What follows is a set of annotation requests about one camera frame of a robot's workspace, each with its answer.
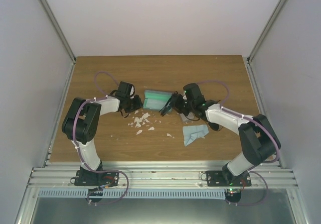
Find grey glasses case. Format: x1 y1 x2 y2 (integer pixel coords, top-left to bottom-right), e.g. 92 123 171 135
180 113 195 124

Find thin-frame clear glasses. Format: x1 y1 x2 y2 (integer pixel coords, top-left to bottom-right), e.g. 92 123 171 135
159 91 178 117

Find teal glasses case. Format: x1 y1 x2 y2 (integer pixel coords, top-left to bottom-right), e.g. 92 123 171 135
143 90 172 111

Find blue cleaning cloth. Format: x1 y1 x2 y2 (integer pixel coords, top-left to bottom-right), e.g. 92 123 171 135
183 125 209 147

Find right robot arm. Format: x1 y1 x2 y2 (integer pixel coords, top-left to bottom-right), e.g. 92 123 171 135
171 83 281 186

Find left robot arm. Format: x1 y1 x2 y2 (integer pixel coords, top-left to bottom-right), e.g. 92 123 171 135
62 81 143 186

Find dark round sunglasses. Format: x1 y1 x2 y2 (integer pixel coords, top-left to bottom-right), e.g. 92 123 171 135
199 100 220 131

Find white paper scraps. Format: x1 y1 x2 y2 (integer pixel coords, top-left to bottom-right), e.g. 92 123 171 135
110 109 174 138

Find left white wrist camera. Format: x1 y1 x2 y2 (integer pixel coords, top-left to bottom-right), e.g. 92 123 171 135
130 86 135 95

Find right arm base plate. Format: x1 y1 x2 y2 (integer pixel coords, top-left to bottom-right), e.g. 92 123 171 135
200 170 252 188

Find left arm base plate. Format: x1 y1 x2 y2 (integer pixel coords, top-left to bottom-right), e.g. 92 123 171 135
70 169 118 187

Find aluminium frame rail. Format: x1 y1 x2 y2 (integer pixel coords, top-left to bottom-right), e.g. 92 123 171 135
28 160 298 189

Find slotted cable duct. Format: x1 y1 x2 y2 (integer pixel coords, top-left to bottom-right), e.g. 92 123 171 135
38 188 225 200

